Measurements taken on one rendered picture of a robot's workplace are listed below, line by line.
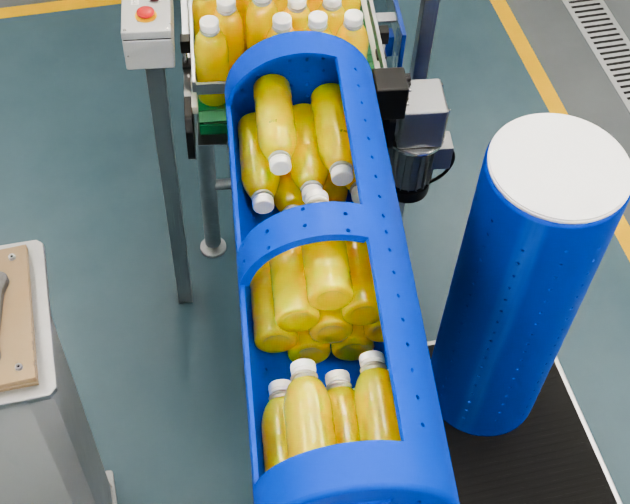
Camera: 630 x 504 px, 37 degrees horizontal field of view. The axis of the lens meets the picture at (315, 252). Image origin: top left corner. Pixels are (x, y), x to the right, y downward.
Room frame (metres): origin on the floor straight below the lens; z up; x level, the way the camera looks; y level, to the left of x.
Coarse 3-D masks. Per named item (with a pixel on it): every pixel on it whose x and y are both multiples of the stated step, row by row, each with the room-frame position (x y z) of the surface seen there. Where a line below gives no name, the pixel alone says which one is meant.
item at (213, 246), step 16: (192, 0) 1.82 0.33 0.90; (368, 16) 1.80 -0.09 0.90; (368, 32) 1.74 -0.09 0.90; (192, 96) 1.50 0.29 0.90; (192, 112) 1.46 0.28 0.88; (192, 128) 1.42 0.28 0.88; (384, 128) 1.52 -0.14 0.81; (192, 144) 1.42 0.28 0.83; (208, 144) 1.54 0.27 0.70; (224, 144) 1.55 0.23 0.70; (208, 160) 1.73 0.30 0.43; (208, 176) 1.73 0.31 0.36; (208, 192) 1.73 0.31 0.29; (208, 208) 1.73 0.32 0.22; (208, 224) 1.73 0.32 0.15; (208, 240) 1.73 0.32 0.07; (208, 256) 1.72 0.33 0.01
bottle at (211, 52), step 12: (204, 36) 1.49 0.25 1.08; (216, 36) 1.49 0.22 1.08; (204, 48) 1.47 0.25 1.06; (216, 48) 1.48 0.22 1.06; (228, 48) 1.51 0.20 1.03; (204, 60) 1.47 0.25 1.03; (216, 60) 1.47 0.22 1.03; (228, 60) 1.50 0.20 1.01; (204, 72) 1.47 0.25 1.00; (216, 72) 1.47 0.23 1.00; (228, 72) 1.49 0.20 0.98; (204, 96) 1.47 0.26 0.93; (216, 96) 1.47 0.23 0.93
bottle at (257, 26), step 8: (248, 8) 1.57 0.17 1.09; (256, 8) 1.56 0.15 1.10; (264, 8) 1.56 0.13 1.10; (272, 8) 1.57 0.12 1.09; (248, 16) 1.56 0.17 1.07; (256, 16) 1.55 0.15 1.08; (264, 16) 1.55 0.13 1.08; (272, 16) 1.56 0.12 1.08; (248, 24) 1.56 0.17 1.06; (256, 24) 1.55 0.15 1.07; (264, 24) 1.55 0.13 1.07; (248, 32) 1.56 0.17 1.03; (256, 32) 1.55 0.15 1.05; (264, 32) 1.55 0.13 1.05; (248, 40) 1.56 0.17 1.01; (256, 40) 1.55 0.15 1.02; (248, 48) 1.56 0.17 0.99
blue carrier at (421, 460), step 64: (256, 64) 1.28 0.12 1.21; (320, 64) 1.34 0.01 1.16; (384, 192) 1.01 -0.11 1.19; (256, 256) 0.87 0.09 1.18; (384, 256) 0.87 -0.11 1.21; (384, 320) 0.74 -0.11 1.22; (256, 384) 0.72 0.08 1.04; (256, 448) 0.58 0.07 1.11; (320, 448) 0.54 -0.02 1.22; (384, 448) 0.54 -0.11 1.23; (448, 448) 0.59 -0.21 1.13
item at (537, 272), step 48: (480, 192) 1.22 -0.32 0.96; (480, 240) 1.17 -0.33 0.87; (528, 240) 1.10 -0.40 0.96; (576, 240) 1.10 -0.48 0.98; (480, 288) 1.14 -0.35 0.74; (528, 288) 1.10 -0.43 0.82; (576, 288) 1.12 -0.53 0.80; (480, 336) 1.12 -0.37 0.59; (528, 336) 1.09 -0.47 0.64; (480, 384) 1.10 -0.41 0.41; (528, 384) 1.11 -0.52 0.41; (480, 432) 1.09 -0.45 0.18
